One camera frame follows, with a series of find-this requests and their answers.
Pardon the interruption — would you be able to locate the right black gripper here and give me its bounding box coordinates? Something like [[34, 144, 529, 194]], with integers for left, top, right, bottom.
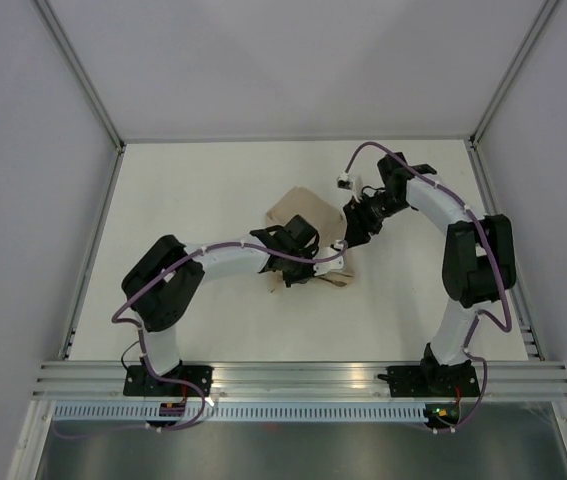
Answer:
[[342, 191, 409, 250]]

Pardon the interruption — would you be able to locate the beige cloth napkin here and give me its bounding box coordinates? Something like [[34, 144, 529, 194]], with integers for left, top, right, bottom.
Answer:
[[262, 185, 356, 294]]

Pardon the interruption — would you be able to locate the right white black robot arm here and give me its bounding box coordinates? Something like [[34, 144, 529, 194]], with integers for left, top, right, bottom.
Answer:
[[337, 152, 516, 398]]

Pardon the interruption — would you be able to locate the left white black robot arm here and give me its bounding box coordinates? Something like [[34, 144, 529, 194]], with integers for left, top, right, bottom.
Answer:
[[121, 215, 320, 396]]

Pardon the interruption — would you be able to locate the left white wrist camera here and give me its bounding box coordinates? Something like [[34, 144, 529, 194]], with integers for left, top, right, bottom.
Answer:
[[313, 240, 347, 276]]

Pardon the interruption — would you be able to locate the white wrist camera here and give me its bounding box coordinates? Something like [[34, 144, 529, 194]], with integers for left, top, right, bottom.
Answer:
[[313, 240, 347, 276], [336, 171, 363, 202]]

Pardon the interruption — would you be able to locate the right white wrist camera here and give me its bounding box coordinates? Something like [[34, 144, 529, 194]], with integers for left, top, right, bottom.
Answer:
[[336, 171, 363, 202]]

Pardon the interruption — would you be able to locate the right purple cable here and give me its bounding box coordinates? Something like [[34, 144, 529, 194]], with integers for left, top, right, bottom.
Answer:
[[344, 141, 514, 431]]

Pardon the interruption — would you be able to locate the purple cable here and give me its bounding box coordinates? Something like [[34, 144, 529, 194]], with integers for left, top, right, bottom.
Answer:
[[52, 239, 349, 441], [344, 141, 514, 431]]

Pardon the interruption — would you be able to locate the aluminium mounting rail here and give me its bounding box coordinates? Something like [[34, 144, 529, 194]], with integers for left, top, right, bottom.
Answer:
[[30, 361, 567, 402]]

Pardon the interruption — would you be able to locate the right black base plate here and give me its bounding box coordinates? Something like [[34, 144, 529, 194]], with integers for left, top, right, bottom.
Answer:
[[376, 365, 480, 398]]

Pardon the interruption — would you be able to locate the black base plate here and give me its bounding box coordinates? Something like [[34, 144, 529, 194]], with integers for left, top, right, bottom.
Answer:
[[376, 365, 480, 398], [123, 364, 213, 398]]

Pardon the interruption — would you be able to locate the white slotted cable duct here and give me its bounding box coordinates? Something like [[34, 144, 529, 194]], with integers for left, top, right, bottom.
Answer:
[[53, 401, 427, 423]]

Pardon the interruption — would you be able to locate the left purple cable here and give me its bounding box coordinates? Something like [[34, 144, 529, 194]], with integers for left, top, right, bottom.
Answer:
[[52, 239, 349, 441]]

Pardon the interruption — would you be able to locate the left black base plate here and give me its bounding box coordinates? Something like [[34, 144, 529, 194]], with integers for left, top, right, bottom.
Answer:
[[123, 364, 213, 398]]

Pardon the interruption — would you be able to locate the left aluminium frame post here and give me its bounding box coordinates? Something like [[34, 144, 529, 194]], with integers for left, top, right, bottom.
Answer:
[[31, 0, 125, 153]]

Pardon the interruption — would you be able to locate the aluminium frame post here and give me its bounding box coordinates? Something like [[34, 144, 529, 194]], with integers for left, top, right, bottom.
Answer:
[[31, 0, 125, 153], [466, 0, 562, 150]]

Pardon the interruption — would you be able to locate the right aluminium frame post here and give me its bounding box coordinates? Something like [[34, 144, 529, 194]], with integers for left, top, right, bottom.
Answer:
[[466, 0, 562, 150]]

